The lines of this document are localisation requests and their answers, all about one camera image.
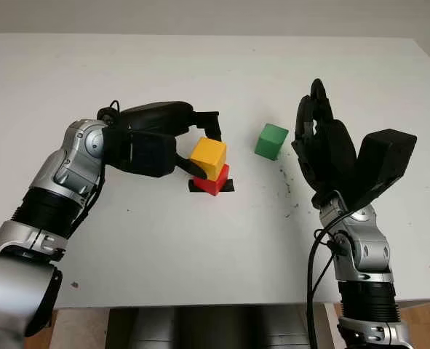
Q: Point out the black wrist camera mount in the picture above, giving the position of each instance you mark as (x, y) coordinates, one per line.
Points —
(385, 156)
(145, 152)

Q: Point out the yellow wooden block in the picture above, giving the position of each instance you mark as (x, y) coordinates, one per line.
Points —
(209, 152)

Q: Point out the red wooden block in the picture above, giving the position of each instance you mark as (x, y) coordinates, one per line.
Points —
(214, 183)

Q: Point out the green wooden block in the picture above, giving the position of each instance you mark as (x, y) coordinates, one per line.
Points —
(269, 141)

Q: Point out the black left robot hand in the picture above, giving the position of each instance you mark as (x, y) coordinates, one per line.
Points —
(156, 116)

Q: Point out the pale table leg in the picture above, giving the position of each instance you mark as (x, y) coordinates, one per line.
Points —
(80, 329)
(330, 323)

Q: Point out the dark grey robot torso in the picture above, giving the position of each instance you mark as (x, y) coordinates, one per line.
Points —
(214, 327)

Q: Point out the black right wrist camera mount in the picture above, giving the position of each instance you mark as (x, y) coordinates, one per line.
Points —
(385, 156)

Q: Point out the black tape strip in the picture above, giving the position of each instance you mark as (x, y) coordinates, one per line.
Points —
(230, 186)

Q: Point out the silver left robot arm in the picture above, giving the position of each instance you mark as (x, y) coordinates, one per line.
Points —
(54, 181)

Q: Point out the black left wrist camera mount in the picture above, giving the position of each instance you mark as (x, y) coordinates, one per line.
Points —
(145, 152)

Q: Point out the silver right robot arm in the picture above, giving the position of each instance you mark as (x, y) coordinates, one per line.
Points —
(367, 265)

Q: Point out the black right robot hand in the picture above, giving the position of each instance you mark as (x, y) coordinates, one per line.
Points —
(331, 156)

